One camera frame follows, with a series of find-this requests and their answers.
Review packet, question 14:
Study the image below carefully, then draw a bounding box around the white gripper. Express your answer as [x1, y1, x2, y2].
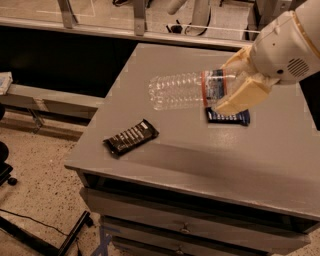
[214, 9, 320, 116]

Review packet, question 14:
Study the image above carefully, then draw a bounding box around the clear plastic water bottle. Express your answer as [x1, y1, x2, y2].
[148, 69, 246, 110]

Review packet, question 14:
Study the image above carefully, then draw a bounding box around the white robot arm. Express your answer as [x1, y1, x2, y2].
[214, 0, 320, 115]

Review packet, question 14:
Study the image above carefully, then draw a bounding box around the blue snack bar wrapper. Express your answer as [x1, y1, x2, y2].
[205, 107, 250, 126]

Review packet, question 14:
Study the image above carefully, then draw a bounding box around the black snack bar wrapper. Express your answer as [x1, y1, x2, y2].
[103, 119, 159, 157]

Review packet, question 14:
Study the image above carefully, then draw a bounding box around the grey drawer cabinet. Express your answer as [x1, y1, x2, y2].
[65, 44, 320, 256]

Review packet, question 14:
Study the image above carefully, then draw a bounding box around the grey metal bench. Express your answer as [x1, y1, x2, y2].
[0, 84, 103, 126]

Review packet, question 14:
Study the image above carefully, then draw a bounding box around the black office chair base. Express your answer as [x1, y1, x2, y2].
[0, 141, 17, 186]

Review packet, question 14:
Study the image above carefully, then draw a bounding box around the metal railing frame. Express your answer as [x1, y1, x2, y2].
[0, 0, 291, 51]

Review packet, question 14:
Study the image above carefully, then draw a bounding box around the black stand base frame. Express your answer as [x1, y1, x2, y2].
[0, 210, 94, 256]

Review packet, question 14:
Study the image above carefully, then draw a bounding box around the black floor cable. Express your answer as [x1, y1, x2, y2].
[0, 208, 83, 256]

